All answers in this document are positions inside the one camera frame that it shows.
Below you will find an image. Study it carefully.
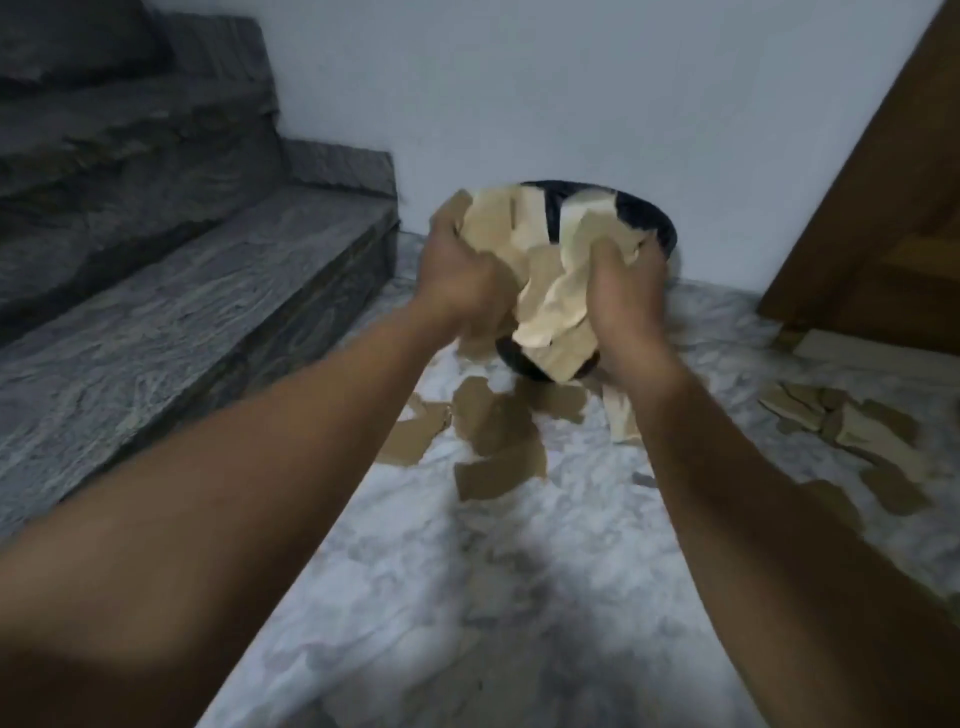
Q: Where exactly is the scatter of brown paper pieces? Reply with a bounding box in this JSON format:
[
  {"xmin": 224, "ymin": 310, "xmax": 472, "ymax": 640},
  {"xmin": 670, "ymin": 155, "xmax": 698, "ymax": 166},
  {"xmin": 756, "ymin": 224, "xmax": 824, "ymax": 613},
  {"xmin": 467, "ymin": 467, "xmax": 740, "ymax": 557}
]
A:
[{"xmin": 374, "ymin": 277, "xmax": 939, "ymax": 519}]

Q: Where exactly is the person's left forearm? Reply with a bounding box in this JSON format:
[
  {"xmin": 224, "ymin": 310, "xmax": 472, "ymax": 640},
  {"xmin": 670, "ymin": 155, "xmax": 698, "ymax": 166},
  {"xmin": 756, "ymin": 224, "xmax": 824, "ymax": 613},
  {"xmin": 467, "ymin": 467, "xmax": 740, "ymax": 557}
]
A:
[{"xmin": 0, "ymin": 299, "xmax": 466, "ymax": 728}]

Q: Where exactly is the person's right hand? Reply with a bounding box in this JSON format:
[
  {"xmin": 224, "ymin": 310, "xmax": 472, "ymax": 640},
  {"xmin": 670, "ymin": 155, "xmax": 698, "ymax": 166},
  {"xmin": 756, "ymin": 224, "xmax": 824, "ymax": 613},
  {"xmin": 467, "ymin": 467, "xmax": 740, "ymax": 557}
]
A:
[{"xmin": 584, "ymin": 236, "xmax": 688, "ymax": 385}]

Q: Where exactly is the person's right forearm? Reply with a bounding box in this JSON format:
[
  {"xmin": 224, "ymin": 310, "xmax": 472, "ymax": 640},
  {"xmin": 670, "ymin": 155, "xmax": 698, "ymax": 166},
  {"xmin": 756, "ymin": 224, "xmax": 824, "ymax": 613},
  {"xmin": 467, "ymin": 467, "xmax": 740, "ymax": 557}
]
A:
[{"xmin": 633, "ymin": 359, "xmax": 960, "ymax": 728}]

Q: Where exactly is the black bin with liner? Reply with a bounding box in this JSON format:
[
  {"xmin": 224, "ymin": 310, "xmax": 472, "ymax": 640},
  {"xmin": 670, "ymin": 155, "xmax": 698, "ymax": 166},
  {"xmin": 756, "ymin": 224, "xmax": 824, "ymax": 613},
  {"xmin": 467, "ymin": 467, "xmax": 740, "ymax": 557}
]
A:
[{"xmin": 494, "ymin": 179, "xmax": 680, "ymax": 382}]

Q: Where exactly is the person's left hand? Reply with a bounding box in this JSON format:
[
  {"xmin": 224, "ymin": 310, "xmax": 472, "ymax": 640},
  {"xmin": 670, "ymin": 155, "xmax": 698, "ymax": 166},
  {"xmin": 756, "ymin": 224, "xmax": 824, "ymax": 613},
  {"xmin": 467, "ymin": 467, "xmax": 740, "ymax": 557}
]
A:
[{"xmin": 414, "ymin": 191, "xmax": 520, "ymax": 347}]

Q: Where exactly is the torn brown paper piece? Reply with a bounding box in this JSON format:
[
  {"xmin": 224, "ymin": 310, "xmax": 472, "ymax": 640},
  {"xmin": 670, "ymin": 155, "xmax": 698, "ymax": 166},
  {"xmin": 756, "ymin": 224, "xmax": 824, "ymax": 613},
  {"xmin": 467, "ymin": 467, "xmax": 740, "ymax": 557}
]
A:
[
  {"xmin": 449, "ymin": 185, "xmax": 553, "ymax": 361},
  {"xmin": 513, "ymin": 191, "xmax": 650, "ymax": 382}
]

